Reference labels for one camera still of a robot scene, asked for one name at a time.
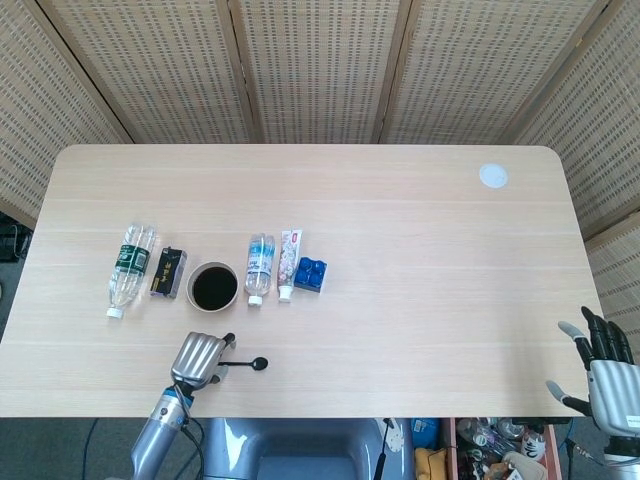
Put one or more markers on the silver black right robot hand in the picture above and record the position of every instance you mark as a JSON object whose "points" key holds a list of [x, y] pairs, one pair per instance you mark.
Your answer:
{"points": [[617, 390]]}

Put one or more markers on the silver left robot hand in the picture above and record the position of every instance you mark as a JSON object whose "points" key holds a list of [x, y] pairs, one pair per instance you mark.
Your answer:
{"points": [[197, 357]]}

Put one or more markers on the black plastic spoon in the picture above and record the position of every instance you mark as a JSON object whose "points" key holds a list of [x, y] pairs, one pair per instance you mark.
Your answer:
{"points": [[260, 363]]}

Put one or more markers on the beige bowl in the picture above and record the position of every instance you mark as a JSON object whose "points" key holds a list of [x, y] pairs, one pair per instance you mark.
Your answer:
{"points": [[190, 292]]}

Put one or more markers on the dark brown liquid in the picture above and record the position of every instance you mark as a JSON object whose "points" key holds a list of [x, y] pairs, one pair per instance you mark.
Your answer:
{"points": [[215, 287]]}

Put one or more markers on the clear bottle blue label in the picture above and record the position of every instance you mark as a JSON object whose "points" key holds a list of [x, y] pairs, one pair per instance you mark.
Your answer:
{"points": [[260, 265]]}

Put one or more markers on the clear bottle green label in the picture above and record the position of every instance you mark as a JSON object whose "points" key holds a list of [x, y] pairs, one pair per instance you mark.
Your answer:
{"points": [[131, 260]]}

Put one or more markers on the wooden crate of clutter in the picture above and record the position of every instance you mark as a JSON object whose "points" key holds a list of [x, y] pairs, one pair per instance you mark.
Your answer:
{"points": [[500, 450]]}

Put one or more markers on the floral toothpaste tube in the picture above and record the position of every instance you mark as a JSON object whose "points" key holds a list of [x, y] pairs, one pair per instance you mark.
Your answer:
{"points": [[289, 260]]}

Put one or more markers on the grey robot torso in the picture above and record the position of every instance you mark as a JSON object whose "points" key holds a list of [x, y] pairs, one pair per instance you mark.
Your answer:
{"points": [[300, 450]]}

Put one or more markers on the blue building block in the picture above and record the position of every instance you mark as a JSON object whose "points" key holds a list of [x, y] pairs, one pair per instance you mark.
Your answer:
{"points": [[310, 275]]}

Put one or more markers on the blue packet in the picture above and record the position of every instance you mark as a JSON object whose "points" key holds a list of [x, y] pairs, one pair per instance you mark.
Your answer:
{"points": [[425, 430]]}

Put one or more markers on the yellow cloth bag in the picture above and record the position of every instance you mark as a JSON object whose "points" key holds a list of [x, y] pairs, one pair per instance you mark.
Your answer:
{"points": [[430, 465]]}

